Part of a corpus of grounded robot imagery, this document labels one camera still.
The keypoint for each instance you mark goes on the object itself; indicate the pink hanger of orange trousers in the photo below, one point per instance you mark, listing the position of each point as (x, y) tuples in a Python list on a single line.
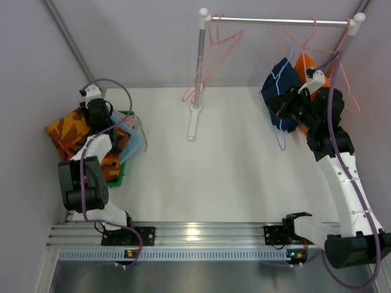
[(288, 41)]

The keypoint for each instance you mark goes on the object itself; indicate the orange patterned trousers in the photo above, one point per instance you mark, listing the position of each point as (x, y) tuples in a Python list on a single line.
[(69, 134)]

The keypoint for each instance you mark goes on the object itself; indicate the pink trousers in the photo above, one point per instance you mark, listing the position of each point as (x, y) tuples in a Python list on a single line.
[(131, 120)]

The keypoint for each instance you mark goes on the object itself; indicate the navy blue trousers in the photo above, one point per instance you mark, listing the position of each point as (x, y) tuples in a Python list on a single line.
[(281, 78)]

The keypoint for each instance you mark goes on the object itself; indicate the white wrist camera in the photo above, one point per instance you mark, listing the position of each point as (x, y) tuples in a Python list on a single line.
[(315, 79), (90, 93)]

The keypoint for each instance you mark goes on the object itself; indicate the bright orange trousers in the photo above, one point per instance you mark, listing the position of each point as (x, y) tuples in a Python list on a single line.
[(304, 62)]

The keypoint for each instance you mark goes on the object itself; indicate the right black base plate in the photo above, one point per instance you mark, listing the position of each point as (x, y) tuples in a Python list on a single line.
[(278, 235)]

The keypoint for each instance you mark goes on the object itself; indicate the light blue trousers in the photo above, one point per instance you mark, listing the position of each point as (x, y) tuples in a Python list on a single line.
[(137, 141)]

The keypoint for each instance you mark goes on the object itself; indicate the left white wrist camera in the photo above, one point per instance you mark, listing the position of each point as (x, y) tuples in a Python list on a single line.
[(90, 93)]

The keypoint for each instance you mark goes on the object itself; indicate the green plastic bin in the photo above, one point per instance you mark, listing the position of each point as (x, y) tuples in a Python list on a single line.
[(123, 156)]

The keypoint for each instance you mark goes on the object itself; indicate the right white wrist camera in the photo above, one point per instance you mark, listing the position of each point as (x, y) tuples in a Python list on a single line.
[(315, 79)]

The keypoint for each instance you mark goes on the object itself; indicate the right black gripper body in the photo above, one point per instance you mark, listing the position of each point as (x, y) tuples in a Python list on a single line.
[(289, 102)]

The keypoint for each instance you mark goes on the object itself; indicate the pink hanger of blue trousers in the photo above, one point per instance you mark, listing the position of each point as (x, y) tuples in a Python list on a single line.
[(217, 57)]

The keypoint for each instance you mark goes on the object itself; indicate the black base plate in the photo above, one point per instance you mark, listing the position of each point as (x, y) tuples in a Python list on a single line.
[(278, 235), (124, 237)]

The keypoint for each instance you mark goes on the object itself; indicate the aluminium mounting rail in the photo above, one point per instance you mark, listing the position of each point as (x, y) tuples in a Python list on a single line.
[(168, 235)]

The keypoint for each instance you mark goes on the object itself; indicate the slotted grey cable duct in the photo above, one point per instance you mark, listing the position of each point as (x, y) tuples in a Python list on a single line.
[(175, 254)]

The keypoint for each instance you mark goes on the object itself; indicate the white metal clothes rack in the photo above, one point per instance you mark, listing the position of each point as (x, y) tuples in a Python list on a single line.
[(352, 26)]

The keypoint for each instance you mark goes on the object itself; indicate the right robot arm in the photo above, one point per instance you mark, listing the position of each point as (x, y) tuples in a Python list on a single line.
[(360, 239)]

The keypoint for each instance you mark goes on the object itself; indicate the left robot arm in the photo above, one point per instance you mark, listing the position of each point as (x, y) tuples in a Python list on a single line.
[(82, 182)]

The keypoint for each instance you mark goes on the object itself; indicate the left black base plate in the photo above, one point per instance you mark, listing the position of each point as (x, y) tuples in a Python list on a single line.
[(124, 237)]

